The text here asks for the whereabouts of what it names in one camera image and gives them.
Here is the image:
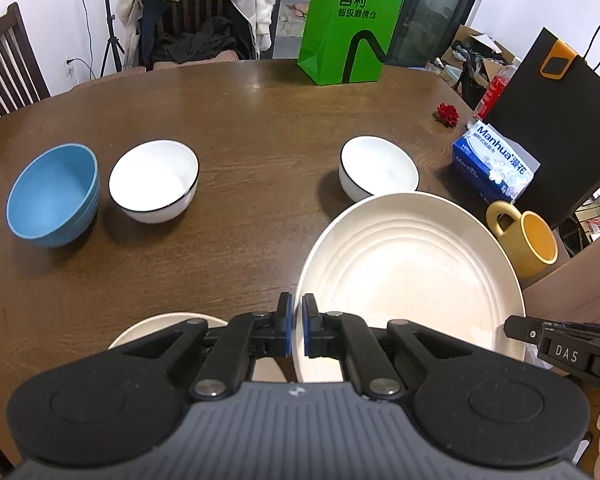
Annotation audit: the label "cream round plate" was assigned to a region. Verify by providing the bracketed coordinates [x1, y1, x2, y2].
[292, 192, 527, 383]
[107, 312, 287, 383]

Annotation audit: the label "red artificial flower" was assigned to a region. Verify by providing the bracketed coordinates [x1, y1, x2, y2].
[432, 102, 461, 128]

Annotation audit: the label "black tripod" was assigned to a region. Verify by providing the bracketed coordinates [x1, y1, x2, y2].
[97, 0, 127, 78]

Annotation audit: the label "yellow mug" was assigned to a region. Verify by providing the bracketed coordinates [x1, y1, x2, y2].
[486, 200, 560, 281]

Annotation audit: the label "cardboard boxes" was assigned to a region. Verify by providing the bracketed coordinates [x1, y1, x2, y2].
[442, 25, 522, 96]

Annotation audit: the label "blue bowl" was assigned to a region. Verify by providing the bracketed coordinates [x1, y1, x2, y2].
[6, 143, 101, 248]

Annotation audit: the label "green paper shopping bag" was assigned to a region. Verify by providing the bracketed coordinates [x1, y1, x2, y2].
[296, 0, 410, 86]

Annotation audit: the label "dark glass sliding door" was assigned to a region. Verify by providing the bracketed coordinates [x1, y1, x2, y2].
[275, 0, 496, 68]

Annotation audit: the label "blue tissue pack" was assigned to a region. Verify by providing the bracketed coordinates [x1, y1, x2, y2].
[451, 121, 542, 204]

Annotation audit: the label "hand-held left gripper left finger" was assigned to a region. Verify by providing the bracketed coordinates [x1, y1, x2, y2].
[122, 291, 297, 402]

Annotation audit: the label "plastic bottle red label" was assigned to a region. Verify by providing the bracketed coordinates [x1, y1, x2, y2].
[472, 62, 518, 128]

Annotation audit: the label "black bag with orange tab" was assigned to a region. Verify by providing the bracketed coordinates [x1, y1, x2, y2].
[482, 17, 600, 231]

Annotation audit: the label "black garment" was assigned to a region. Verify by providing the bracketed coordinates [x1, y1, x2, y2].
[152, 17, 241, 63]

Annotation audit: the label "dark wooden slatted chair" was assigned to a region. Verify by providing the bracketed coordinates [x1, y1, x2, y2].
[0, 2, 51, 125]

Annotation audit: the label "wooden chair draped with clothes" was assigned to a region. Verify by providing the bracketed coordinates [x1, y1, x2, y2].
[150, 0, 242, 68]

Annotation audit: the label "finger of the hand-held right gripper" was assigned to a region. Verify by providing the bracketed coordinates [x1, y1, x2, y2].
[504, 315, 545, 357]

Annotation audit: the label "navy garment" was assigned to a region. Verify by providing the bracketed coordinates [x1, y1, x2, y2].
[140, 0, 164, 63]

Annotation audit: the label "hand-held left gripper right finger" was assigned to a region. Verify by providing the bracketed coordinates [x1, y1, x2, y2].
[302, 292, 477, 402]

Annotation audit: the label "white bowl black rim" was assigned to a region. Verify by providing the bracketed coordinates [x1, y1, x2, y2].
[338, 136, 421, 202]
[108, 140, 201, 224]

